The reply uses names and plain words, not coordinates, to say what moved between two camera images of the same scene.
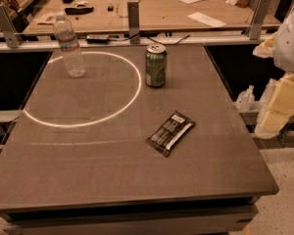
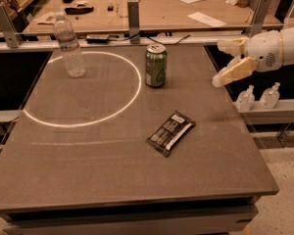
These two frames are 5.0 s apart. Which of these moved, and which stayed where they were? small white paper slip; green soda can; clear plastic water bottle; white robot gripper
Moved: white robot gripper
Stayed: green soda can; small white paper slip; clear plastic water bottle
